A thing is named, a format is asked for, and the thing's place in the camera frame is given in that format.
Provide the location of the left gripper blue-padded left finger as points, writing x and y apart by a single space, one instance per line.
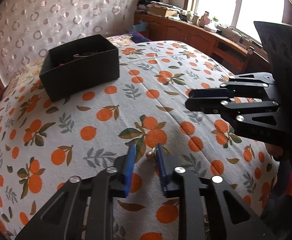
128 169

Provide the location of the purple blanket edge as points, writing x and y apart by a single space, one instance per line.
136 37

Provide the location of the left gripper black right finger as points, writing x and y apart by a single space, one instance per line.
164 168

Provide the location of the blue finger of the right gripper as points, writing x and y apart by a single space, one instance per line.
211 93
217 105

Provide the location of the pink figurine on sill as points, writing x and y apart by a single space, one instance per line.
204 20

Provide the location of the white circle-pattern curtain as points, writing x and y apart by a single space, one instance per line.
30 28

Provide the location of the black square box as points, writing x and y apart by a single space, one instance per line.
79 65

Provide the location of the wooden side cabinet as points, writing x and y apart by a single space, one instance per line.
226 52

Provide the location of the orange print bed sheet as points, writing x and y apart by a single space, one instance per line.
44 143

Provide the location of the small pearl earring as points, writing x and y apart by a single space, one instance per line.
151 155

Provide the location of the pile of books and papers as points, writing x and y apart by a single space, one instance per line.
157 8

